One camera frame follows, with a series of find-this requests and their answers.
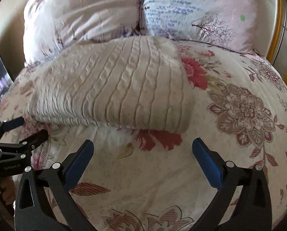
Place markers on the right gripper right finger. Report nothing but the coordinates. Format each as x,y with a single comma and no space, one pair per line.
253,209

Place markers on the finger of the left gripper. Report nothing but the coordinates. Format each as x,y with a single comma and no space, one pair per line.
6,126
26,145

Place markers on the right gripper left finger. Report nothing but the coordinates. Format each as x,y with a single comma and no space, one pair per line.
33,210

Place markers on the beige cable-knit sweater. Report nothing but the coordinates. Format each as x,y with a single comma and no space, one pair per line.
135,82

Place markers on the floral bed sheet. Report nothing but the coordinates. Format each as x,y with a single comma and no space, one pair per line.
150,180

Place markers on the pink floral pillow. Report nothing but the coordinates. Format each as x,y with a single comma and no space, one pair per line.
50,26

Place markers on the wooden headboard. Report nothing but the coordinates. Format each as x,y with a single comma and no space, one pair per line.
277,53

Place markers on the blue lavender print pillow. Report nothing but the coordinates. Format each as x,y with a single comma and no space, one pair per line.
229,24

